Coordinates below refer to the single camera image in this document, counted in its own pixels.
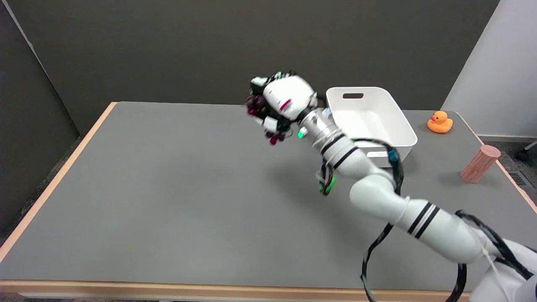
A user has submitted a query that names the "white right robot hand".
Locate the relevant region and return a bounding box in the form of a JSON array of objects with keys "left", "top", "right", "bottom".
[{"left": 246, "top": 71, "right": 318, "bottom": 141}]

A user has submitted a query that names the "wooden cylinder block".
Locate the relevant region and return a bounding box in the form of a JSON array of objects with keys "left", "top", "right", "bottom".
[{"left": 460, "top": 145, "right": 501, "bottom": 184}]

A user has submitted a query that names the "white plastic box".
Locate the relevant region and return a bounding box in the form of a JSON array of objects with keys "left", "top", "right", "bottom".
[{"left": 326, "top": 86, "right": 418, "bottom": 168}]

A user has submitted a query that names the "purple grape bunch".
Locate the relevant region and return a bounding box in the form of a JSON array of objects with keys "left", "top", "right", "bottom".
[{"left": 246, "top": 95, "right": 286, "bottom": 146}]

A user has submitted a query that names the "orange rubber duck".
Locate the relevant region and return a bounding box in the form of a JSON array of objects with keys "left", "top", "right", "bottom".
[{"left": 427, "top": 111, "right": 454, "bottom": 134}]

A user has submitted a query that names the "grey partition panel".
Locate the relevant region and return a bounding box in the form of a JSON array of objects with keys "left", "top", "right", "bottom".
[{"left": 0, "top": 0, "right": 81, "bottom": 235}]

